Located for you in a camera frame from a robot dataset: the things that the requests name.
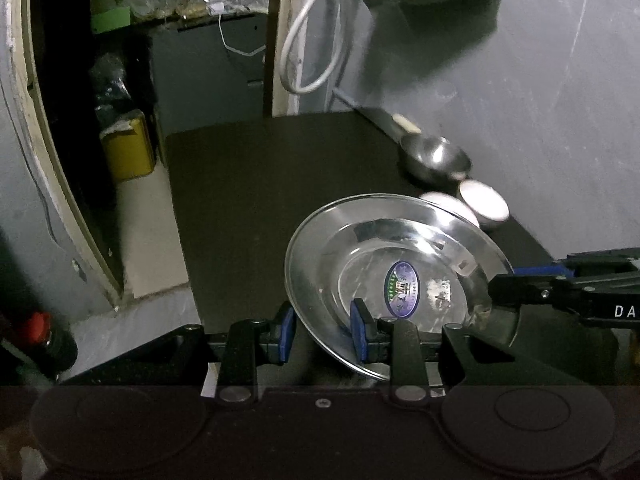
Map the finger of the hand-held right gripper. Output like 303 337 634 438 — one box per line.
487 272 583 318
515 249 640 281

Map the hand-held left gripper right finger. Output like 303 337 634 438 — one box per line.
349 298 520 407

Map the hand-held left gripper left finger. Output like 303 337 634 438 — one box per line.
65 302 298 407

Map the steel plate with oval sticker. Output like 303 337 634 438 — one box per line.
284 192 516 381

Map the grey-sided white bowl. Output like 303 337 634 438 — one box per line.
457 179 512 231

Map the red-rimmed white bowl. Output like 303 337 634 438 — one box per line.
419 191 481 228

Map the steel bowl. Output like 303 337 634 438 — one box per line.
398 134 473 184

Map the flat metal sheet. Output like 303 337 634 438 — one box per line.
332 87 426 137

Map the yellow container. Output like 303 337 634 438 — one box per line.
101 110 156 182

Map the red-capped dark bottle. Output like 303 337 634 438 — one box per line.
10 311 78 376

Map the black cabinet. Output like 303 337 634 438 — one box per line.
149 12 273 133

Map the dark plastic bag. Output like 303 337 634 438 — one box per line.
89 52 132 126

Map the green box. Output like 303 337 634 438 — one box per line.
90 0 133 33

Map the worn curved door frame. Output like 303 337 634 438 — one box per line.
7 0 126 311

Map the worn white door post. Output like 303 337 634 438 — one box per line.
270 0 302 118

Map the thin white wire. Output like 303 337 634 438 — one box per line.
217 12 268 56

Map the thick white cable loop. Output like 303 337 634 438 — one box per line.
279 0 351 95

